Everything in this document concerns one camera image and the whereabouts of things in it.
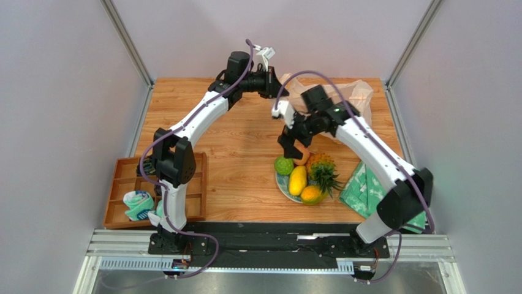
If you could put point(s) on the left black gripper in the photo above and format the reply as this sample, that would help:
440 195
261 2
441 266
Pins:
272 88

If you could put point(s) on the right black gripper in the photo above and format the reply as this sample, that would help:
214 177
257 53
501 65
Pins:
299 133

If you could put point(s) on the fake peach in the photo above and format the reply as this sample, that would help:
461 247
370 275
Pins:
305 154

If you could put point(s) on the green bumpy fake fruit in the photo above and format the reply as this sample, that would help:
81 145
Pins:
283 166

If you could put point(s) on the yellow fake fruit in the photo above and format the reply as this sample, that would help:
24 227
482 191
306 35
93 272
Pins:
298 180

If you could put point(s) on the fake pineapple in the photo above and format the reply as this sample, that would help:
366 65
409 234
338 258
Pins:
321 169

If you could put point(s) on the yellow green fake mango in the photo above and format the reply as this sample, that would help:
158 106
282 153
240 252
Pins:
312 195

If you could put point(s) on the banana print plastic bag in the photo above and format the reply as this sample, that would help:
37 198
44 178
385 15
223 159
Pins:
357 93

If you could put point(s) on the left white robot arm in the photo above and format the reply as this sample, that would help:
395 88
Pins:
173 151

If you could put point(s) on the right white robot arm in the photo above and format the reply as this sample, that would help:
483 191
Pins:
408 189

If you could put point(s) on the red and teal floral plate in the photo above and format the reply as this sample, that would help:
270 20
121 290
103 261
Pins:
283 182

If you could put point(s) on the green white tie-dye cloth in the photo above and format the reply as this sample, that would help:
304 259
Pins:
363 191

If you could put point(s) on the wooden compartment tray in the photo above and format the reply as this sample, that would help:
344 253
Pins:
125 179

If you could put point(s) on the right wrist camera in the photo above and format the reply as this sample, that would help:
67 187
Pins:
284 110

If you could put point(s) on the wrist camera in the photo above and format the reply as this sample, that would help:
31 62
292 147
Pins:
262 57
284 110

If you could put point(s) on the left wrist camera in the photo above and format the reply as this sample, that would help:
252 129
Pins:
262 57

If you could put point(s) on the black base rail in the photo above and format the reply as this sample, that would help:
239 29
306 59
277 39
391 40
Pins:
265 245

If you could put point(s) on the dark bundled cable item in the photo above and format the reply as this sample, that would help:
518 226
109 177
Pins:
148 167

